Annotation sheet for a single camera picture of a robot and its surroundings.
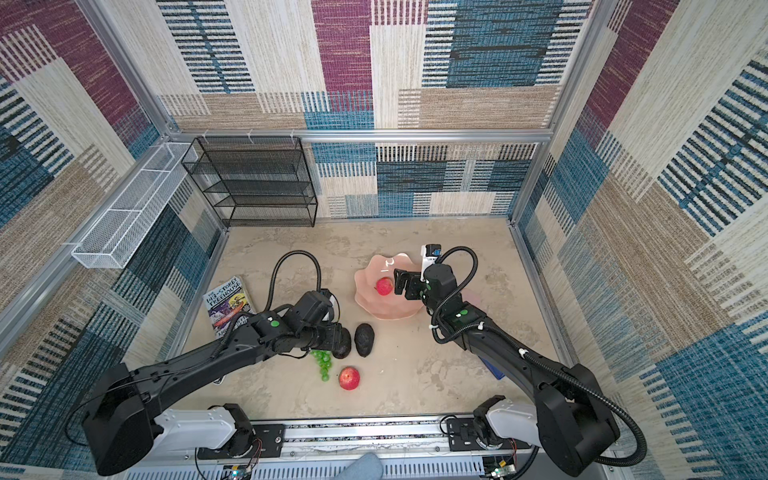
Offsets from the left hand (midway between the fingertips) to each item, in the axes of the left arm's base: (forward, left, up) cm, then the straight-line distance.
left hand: (339, 332), depth 81 cm
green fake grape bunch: (-5, +5, -7) cm, 10 cm away
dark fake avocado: (+1, -6, -5) cm, 8 cm away
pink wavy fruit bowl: (+11, -14, -8) cm, 20 cm away
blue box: (-8, -41, -9) cm, 43 cm away
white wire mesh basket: (+13, +51, +23) cm, 58 cm away
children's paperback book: (+14, +39, -9) cm, 42 cm away
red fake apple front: (-10, -3, -5) cm, 12 cm away
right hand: (+13, -19, +7) cm, 24 cm away
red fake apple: (+18, -12, -6) cm, 22 cm away
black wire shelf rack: (+55, +34, +8) cm, 65 cm away
